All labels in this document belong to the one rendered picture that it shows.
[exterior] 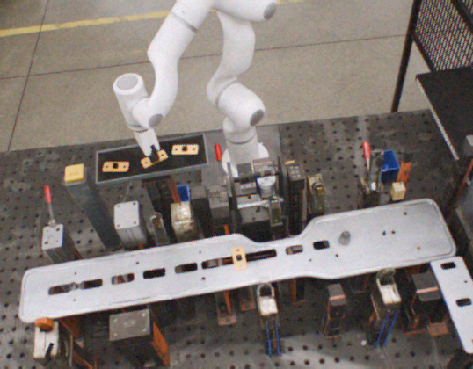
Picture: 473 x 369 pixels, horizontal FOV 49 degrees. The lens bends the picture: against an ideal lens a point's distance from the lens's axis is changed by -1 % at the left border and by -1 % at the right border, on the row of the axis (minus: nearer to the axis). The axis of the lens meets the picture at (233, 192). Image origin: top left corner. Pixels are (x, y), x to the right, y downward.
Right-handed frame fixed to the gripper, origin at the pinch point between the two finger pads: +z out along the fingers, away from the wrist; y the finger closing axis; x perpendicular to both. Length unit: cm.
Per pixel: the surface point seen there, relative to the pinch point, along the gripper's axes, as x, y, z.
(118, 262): -25.3, 19.0, 18.5
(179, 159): 7.1, 4.7, 2.6
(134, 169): -7.3, 0.0, 2.6
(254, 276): 10, 46, 19
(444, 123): 97, 32, 16
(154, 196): -4.6, 1.5, 18.5
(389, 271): 40, 70, 7
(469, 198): 78, 62, 11
